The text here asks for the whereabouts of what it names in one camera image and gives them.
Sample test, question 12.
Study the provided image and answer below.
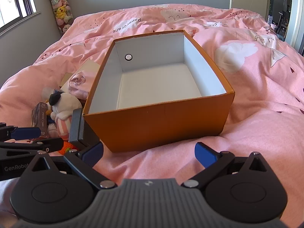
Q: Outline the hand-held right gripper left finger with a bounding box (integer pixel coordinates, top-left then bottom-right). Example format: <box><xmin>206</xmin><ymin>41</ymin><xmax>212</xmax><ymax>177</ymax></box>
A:
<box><xmin>21</xmin><ymin>142</ymin><xmax>117</xmax><ymax>190</ymax></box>

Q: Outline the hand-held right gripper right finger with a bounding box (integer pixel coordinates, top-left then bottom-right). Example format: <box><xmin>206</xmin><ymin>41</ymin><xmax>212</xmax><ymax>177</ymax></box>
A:
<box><xmin>181</xmin><ymin>142</ymin><xmax>279</xmax><ymax>191</ymax></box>

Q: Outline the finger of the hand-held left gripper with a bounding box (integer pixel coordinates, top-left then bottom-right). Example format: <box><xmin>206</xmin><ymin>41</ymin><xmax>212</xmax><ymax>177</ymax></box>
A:
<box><xmin>0</xmin><ymin>122</ymin><xmax>41</xmax><ymax>141</ymax></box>
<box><xmin>0</xmin><ymin>137</ymin><xmax>65</xmax><ymax>158</ymax></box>

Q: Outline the dark photo card box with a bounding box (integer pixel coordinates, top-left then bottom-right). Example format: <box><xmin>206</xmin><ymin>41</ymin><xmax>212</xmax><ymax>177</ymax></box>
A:
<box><xmin>31</xmin><ymin>102</ymin><xmax>51</xmax><ymax>139</ymax></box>

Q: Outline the grey box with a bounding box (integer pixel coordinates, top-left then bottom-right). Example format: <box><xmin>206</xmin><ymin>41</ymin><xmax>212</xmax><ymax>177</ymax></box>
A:
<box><xmin>68</xmin><ymin>108</ymin><xmax>101</xmax><ymax>150</ymax></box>

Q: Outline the white cupcake plush toy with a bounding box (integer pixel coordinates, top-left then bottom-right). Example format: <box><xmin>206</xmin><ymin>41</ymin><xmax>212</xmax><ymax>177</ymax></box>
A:
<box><xmin>47</xmin><ymin>89</ymin><xmax>83</xmax><ymax>140</ymax></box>

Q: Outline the orange cardboard box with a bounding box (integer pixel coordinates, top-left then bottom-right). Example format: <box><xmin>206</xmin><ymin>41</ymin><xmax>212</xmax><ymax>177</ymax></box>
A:
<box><xmin>82</xmin><ymin>30</ymin><xmax>235</xmax><ymax>153</ymax></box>

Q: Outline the pink pouch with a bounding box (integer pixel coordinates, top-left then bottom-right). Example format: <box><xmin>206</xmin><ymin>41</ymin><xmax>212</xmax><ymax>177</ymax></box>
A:
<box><xmin>68</xmin><ymin>74</ymin><xmax>96</xmax><ymax>99</ymax></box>

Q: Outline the orange knitted toy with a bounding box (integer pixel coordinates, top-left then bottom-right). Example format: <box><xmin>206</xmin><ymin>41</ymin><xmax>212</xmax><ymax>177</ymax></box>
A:
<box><xmin>58</xmin><ymin>141</ymin><xmax>79</xmax><ymax>157</ymax></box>

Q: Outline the pink printed blanket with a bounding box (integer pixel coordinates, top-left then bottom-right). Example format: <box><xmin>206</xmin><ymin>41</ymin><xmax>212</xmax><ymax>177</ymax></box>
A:
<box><xmin>0</xmin><ymin>3</ymin><xmax>304</xmax><ymax>228</ymax></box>

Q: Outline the clear tube of plush toys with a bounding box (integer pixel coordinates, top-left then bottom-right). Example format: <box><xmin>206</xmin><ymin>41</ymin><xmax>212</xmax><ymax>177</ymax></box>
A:
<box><xmin>46</xmin><ymin>0</ymin><xmax>74</xmax><ymax>36</ymax></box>

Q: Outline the window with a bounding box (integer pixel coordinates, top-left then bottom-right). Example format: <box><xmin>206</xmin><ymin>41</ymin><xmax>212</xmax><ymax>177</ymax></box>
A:
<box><xmin>0</xmin><ymin>0</ymin><xmax>38</xmax><ymax>30</ymax></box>

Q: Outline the open doorway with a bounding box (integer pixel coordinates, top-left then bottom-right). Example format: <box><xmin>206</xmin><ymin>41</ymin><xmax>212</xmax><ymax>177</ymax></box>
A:
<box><xmin>268</xmin><ymin>0</ymin><xmax>295</xmax><ymax>47</ymax></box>

